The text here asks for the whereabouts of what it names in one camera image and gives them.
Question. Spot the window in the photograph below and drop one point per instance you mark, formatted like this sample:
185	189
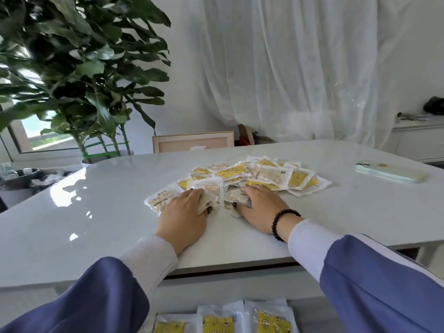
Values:
38	131

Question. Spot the white side cabinet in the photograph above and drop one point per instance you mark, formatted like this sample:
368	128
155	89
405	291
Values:
419	138

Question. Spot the person's left hand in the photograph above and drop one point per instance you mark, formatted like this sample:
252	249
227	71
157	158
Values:
182	218

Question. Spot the pile of yellow white packets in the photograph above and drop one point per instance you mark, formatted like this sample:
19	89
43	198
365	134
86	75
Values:
267	175

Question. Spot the black bag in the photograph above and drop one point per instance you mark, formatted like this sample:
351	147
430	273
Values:
435	105

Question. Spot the small white snack packet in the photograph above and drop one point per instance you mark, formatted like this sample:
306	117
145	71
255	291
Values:
233	195

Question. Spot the clear plastic bottle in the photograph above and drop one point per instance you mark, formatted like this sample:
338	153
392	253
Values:
8	172

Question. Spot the yellow white snack packet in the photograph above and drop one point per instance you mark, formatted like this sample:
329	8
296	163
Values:
270	320
216	322
173	325

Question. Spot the white sheer curtain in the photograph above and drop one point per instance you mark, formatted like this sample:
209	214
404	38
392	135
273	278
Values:
295	65

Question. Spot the person's left forearm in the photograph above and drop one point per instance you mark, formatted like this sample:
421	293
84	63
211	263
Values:
104	291

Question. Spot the large green leafy plant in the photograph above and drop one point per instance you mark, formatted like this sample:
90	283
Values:
79	62

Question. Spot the person's left thumb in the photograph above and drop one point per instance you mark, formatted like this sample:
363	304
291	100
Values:
209	208

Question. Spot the wooden board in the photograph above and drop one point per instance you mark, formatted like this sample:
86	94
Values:
246	133

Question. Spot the white beige snack packet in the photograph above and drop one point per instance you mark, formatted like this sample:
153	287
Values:
161	201

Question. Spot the person's right hand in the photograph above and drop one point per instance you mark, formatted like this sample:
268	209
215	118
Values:
260	211

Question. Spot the pale green smartphone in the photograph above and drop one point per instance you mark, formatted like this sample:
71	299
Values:
390	171

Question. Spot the person's right thumb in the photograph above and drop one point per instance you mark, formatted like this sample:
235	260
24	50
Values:
238	207

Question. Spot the person's right forearm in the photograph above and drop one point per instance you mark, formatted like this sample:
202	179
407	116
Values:
364	280

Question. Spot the bin with black bag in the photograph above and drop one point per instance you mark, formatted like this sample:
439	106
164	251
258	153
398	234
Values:
31	185

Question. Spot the metal tool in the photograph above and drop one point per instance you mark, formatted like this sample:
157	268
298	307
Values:
411	116

